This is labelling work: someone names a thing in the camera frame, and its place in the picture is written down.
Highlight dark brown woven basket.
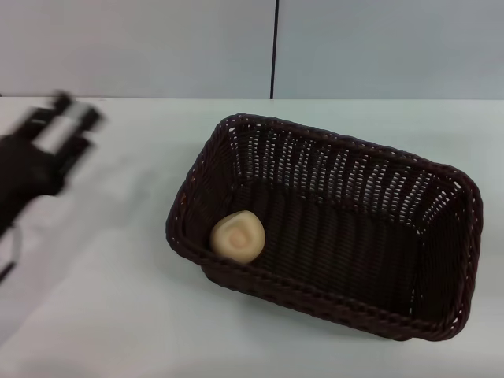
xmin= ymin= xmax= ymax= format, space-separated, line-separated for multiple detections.
xmin=165 ymin=113 xmax=484 ymax=342

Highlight round beige bread bun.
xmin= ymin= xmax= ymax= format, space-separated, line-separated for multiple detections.
xmin=209 ymin=210 xmax=266 ymax=265

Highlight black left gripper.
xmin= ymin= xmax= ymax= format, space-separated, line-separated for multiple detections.
xmin=0 ymin=89 xmax=110 ymax=221

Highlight black vertical wall strip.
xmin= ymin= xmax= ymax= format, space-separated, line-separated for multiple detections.
xmin=269 ymin=0 xmax=280 ymax=99

